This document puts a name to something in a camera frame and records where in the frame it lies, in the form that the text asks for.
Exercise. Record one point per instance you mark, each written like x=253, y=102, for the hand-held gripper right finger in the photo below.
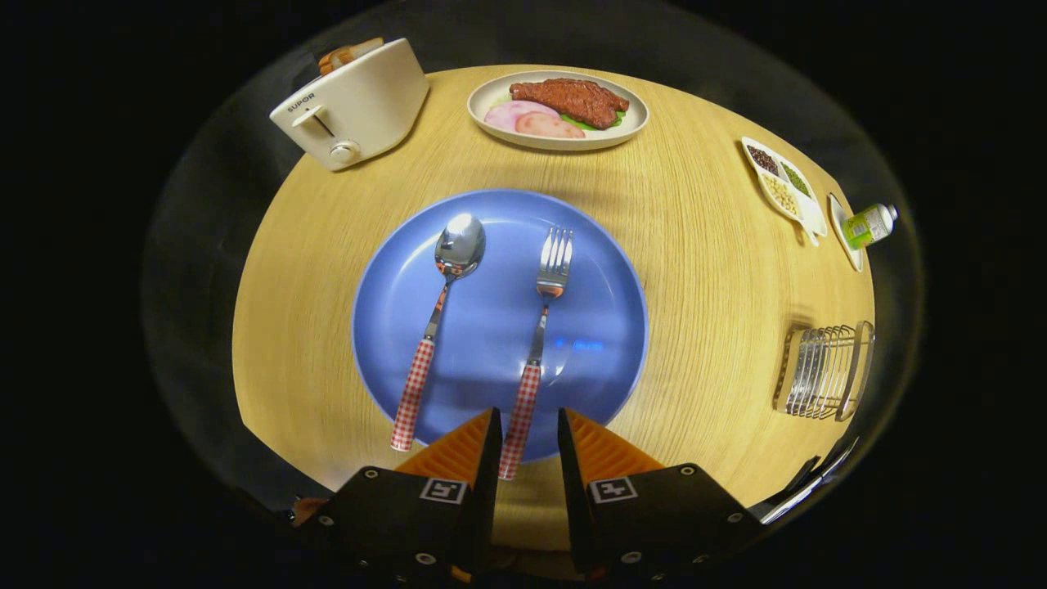
x=572, y=499

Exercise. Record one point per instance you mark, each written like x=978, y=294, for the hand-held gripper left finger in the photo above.
x=483, y=491

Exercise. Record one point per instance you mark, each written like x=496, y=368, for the blue round plate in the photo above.
x=491, y=327

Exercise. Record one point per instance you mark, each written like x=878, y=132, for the yellow beans pile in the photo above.
x=781, y=196

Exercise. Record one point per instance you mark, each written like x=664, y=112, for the small white saucer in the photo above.
x=852, y=258

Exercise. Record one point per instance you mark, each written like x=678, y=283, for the white divided dish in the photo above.
x=810, y=214

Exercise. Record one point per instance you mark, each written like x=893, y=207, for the reddish ham slice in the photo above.
x=548, y=125

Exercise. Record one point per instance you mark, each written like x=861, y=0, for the green lettuce leaf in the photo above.
x=582, y=124

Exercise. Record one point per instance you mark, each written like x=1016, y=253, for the pale pink ham slice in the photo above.
x=503, y=114

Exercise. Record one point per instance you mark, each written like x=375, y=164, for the dark red beans pile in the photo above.
x=762, y=159

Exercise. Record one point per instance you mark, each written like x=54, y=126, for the green beans pile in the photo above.
x=796, y=180

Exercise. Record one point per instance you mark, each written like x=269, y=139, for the cream oval plate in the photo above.
x=491, y=92

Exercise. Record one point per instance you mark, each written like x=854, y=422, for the brown steak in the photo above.
x=572, y=98

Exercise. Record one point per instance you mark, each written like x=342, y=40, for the silver bottle green label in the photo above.
x=867, y=227

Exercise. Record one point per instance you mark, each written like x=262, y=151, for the white toaster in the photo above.
x=360, y=106

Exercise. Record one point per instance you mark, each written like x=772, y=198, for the toast slices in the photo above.
x=348, y=56

